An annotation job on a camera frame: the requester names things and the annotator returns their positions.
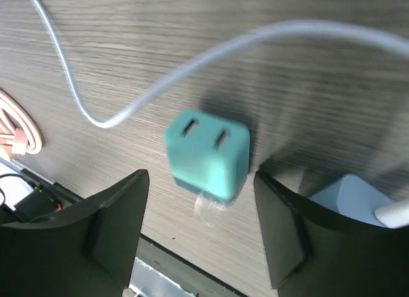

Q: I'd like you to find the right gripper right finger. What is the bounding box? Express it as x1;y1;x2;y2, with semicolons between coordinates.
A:
254;171;408;296

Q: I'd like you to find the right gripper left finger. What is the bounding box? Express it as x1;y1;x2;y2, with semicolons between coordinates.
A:
1;169;150;296

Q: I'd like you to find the blue USB charger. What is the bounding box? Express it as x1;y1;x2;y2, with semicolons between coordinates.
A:
309;174;408;229

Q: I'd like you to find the pink round socket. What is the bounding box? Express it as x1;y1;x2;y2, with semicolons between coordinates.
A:
1;90;43;161

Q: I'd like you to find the teal plug adapter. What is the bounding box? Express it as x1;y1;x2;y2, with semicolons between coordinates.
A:
164;109;251;202

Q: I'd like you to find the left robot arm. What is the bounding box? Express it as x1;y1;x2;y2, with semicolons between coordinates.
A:
1;160;82;222

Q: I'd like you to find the white charger cable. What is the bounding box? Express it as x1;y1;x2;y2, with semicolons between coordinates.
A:
22;0;409;130

